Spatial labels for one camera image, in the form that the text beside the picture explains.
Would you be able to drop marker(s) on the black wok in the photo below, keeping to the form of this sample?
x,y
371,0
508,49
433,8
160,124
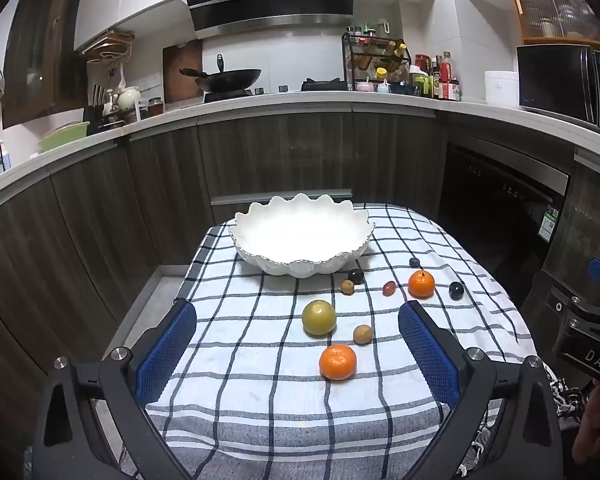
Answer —
x,y
230,80

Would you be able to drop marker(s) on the white round container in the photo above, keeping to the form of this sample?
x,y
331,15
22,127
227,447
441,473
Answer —
x,y
501,87

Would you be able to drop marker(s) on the brown jar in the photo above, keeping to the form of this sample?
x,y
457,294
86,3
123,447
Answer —
x,y
155,107

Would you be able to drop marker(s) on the green label sticker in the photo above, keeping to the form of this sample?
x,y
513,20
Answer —
x,y
549,225

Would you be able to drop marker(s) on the black microwave oven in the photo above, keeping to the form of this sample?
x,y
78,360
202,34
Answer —
x,y
555,75

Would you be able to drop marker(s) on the dark wooden window frame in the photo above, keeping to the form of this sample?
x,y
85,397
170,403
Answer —
x,y
45,60

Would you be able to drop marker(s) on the red grape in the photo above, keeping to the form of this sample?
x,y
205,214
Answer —
x,y
389,288

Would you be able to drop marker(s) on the wooden hanging rack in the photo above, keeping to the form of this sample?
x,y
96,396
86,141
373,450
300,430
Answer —
x,y
107,45

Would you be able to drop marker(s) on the wooden glass door cabinet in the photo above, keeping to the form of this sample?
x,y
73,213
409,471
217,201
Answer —
x,y
550,10

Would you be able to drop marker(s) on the black white patterned cloth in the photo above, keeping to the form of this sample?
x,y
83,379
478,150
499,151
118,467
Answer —
x,y
560,400

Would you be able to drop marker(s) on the dark red cherry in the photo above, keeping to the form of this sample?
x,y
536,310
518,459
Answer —
x,y
356,275

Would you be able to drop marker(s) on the mandarin orange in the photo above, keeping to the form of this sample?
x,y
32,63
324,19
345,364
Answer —
x,y
337,362
421,284

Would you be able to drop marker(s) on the large longan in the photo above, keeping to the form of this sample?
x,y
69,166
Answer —
x,y
363,334

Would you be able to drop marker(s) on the gas stove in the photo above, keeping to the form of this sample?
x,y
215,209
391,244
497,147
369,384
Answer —
x,y
320,84

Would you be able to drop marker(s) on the black knife block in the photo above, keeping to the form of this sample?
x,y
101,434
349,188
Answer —
x,y
95,110

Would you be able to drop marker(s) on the person's right hand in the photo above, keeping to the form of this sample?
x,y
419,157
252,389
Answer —
x,y
597,435

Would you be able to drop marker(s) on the green tray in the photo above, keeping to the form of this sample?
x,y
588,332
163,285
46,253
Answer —
x,y
62,136

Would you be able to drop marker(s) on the green plum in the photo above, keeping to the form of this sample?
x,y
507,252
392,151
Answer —
x,y
319,317

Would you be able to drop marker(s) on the dark plum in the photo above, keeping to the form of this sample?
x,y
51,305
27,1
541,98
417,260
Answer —
x,y
456,290

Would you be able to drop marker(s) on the white teapot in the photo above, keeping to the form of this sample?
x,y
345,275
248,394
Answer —
x,y
128,98

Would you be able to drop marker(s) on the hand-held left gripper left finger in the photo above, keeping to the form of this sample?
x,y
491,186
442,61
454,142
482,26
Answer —
x,y
165,355

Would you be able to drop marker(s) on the small longan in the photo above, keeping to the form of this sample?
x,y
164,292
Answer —
x,y
347,286

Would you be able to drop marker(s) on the white kitchen countertop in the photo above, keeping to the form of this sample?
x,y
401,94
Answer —
x,y
280,102

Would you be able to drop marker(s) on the checked tablecloth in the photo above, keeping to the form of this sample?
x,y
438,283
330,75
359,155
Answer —
x,y
260,320

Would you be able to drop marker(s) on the yellow cap jar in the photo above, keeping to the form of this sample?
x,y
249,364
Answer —
x,y
381,74

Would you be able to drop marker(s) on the group of condiment bottles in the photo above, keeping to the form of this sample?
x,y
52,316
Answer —
x,y
445,77

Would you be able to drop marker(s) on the white scalloped bowl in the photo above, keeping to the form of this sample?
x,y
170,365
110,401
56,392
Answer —
x,y
300,230

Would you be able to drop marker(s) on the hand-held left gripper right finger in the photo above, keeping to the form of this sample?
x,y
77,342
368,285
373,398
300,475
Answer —
x,y
430,355

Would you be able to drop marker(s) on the black built-in dishwasher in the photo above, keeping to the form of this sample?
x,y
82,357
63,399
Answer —
x,y
490,210

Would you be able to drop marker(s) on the brown cutting board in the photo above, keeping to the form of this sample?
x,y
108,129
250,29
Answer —
x,y
180,60

